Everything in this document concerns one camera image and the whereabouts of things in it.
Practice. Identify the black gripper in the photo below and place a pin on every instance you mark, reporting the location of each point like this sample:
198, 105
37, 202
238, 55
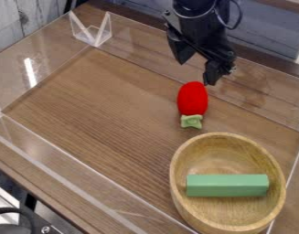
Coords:
202, 35

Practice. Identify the brown wooden bowl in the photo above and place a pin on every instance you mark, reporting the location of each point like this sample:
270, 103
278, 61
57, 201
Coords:
222, 154

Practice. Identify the green rectangular block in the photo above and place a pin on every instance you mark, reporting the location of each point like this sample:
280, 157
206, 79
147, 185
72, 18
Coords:
235, 185

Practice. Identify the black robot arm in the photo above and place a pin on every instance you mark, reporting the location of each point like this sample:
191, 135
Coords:
196, 8

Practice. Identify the red plush strawberry toy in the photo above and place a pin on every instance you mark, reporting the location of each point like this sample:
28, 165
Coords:
192, 104

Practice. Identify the blue grey sofa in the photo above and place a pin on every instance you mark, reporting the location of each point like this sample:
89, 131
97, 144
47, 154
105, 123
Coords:
267, 28

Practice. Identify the clear acrylic front barrier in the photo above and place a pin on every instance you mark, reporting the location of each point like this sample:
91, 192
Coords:
97, 205

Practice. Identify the clear acrylic corner bracket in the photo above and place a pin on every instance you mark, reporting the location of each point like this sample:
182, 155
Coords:
92, 35

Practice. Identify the black metal table bracket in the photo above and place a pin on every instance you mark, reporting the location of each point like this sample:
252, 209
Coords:
48, 222

